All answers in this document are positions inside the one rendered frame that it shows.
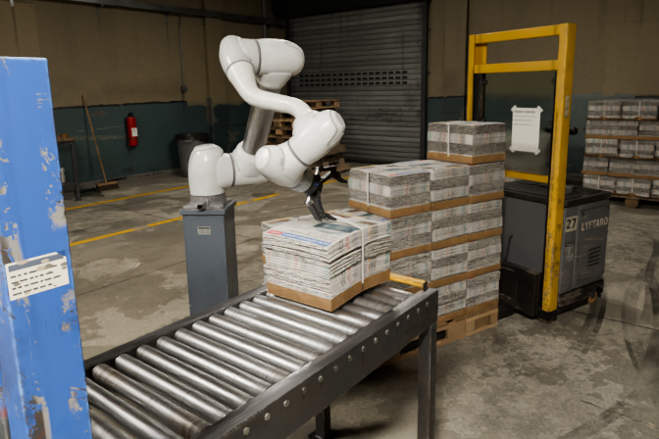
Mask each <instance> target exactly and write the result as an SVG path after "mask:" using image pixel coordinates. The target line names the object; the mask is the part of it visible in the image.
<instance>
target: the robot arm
mask: <svg viewBox="0 0 659 439"><path fill-rule="evenodd" d="M219 57H220V62H221V65H222V68H223V71H224V73H225V74H226V76H227V77H228V80H229V81H230V82H231V84H232V85H233V86H234V88H235V89H236V90H237V92H238V93H239V95H240V96H241V97H242V99H243V100H244V101H245V102H247V103H248V104H249V105H251V109H250V113H249V118H248V122H247V126H246V130H245V135H244V140H243V141H241V142H240V143H239V144H238V145H237V146H236V148H235V149H234V150H233V152H232V153H223V149H222V148H221V147H220V146H217V145H215V144H204V145H199V146H196V147H195V148H194V149H193V151H192V153H191V155H190V158H189V163H188V182H189V189H190V202H189V203H188V204H186V205H184V206H183V209H184V210H223V209H224V208H225V206H226V205H227V204H228V203H230V202H232V198H226V191H225V188H229V187H231V186H248V185H255V184H260V183H263V182H266V181H268V180H269V181H271V182H273V183H275V184H277V185H280V186H286V187H287V188H289V189H292V190H294V191H297V192H302V193H304V194H306V195H307V196H308V199H307V201H305V202H304V204H305V205H306V206H307V207H308V209H309V210H310V212H311V214H312V216H313V217H314V219H315V220H318V221H322V220H323V219H324V220H337V219H336V218H334V217H333V216H331V215H330V214H328V213H325V212H324V209H323V205H322V202H321V199H322V198H321V195H320V194H321V192H322V188H323V183H325V182H326V181H327V180H328V179H330V178H334V179H335V180H337V181H339V182H341V183H347V181H346V180H345V179H343V178H341V174H339V172H338V171H336V170H337V166H327V167H315V170H316V173H313V172H312V170H311V169H310V168H308V167H309V166H311V165H312V164H313V163H315V162H317V161H319V160H320V159H321V158H322V157H323V156H324V155H325V154H327V153H328V152H329V151H330V150H331V149H332V148H333V147H334V146H335V145H336V144H337V143H338V142H339V141H340V139H341V138H342V136H343V134H344V132H345V123H344V120H343V118H342V117H341V115H340V114H339V113H337V112H335V111H332V110H326V111H321V112H318V111H313V110H312V109H311V108H310V107H309V106H308V105H307V104H306V103H304V102H303V101H301V100H299V99H296V98H293V97H289V96H284V95H279V94H280V90H281V88H282V87H284V86H285V85H286V83H287V82H288V81H289V80H290V79H291V77H292V76H293V75H297V74H298V73H300V72H301V71H302V69H303V67H304V63H305V58H304V53H303V50H302V49H301V48H300V47H299V46H297V44H295V43H293V42H290V41H287V40H282V39H271V38H262V39H244V38H240V37H238V36H234V35H229V36H226V37H225V38H224V39H223V40H222V42H221V45H220V52H219ZM255 78H256V79H255ZM256 80H257V81H256ZM275 112H280V113H285V114H290V115H293V116H294V117H295V118H296V120H295V121H294V123H293V132H292V135H293V136H292V137H291V138H290V139H289V140H287V141H286V142H284V143H282V144H280V145H278V146H275V145H269V146H266V144H267V140H268V136H269V132H270V129H271V125H272V121H273V117H274V113H275ZM323 171H329V172H328V173H326V174H324V175H322V176H320V173H321V172H323ZM312 200H313V201H314V202H312ZM313 203H314V204H313Z"/></svg>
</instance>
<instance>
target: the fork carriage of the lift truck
mask: <svg viewBox="0 0 659 439"><path fill-rule="evenodd" d="M499 262H500V263H501V264H500V269H499V271H500V279H499V280H498V281H499V283H498V284H499V287H498V288H499V292H498V295H499V296H498V298H499V301H498V304H500V303H506V304H508V305H511V306H513V307H515V311H517V312H520V313H522V314H525V315H527V316H529V317H534V316H537V309H538V293H539V278H540V271H537V270H534V269H531V268H526V267H522V266H519V265H516V264H513V263H510V262H507V261H504V260H501V259H500V261H499Z"/></svg>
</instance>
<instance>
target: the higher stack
mask: <svg viewBox="0 0 659 439"><path fill-rule="evenodd" d="M505 132H506V123H504V122H472V121H454V122H431V123H430V124H429V131H428V141H429V142H428V143H429V144H428V147H429V148H428V149H429V150H428V151H429V152H435V153H443V154H448V156H449V154H452V155H460V156H468V157H472V158H473V157H476V156H484V155H493V154H501V153H505V151H506V146H505V145H506V141H504V140H505V135H506V134H505ZM430 161H438V162H443V163H445V162H447V164H457V165H463V166H467V167H470V169H469V171H470V172H469V174H470V175H469V182H468V183H469V186H470V187H469V192H468V193H469V196H477V195H482V194H488V193H493V192H499V191H503V189H504V183H503V182H504V180H505V172H506V171H505V170H504V169H505V166H504V165H505V163H504V162H500V161H495V162H488V163H480V164H473V165H471V164H464V163H456V162H449V161H442V160H436V159H431V160H430ZM445 164H446V163H445ZM466 205H469V207H468V210H469V211H468V212H467V213H468V214H467V216H468V224H469V232H468V234H474V233H479V232H483V231H487V230H492V229H496V228H500V227H501V226H502V222H503V220H502V210H501V209H502V208H501V207H502V199H493V200H488V201H483V202H477V203H473V204H466ZM500 237H501V236H500V235H495V236H490V237H486V238H483V239H479V240H474V241H468V242H466V243H468V245H469V247H468V252H467V254H468V256H467V257H468V258H467V262H468V264H467V271H471V270H475V269H479V268H485V267H489V266H492V265H496V264H499V263H500V262H499V261H500V257H501V256H500V253H501V245H502V244H501V239H500ZM499 279H500V271H499V270H495V271H492V272H488V273H485V274H481V275H478V276H474V277H471V278H467V279H465V280H466V290H467V292H466V294H467V297H466V308H470V307H472V306H475V305H478V304H481V303H484V302H487V301H490V300H494V299H497V298H498V296H499V295H498V292H499V288H498V287H499V284H498V283H499V281H498V280H499ZM464 317H465V320H466V322H465V323H466V325H465V336H466V337H467V336H469V335H472V334H475V333H478V332H480V331H483V330H486V329H488V328H491V327H493V326H496V325H497V318H498V305H494V306H491V307H488V308H485V309H483V310H480V311H477V312H474V313H471V314H468V315H464Z"/></svg>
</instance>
